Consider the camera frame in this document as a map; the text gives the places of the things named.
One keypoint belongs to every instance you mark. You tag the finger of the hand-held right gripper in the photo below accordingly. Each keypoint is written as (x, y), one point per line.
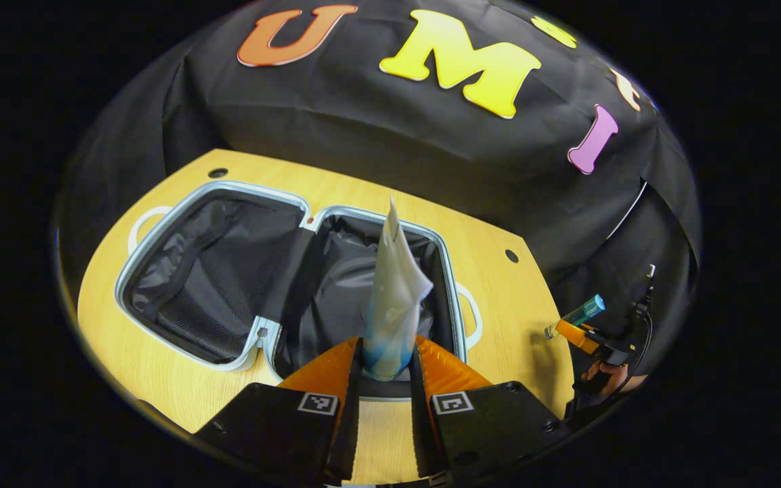
(577, 335)

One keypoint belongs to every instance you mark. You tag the light blue suitcase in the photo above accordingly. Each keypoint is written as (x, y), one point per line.
(214, 271)

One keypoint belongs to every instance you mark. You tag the blue capped clear bottle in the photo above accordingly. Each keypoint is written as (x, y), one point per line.
(580, 313)

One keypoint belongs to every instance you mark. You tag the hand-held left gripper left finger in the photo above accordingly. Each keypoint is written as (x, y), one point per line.
(350, 407)

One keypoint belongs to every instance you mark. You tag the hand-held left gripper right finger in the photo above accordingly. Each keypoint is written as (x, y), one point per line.
(419, 407)

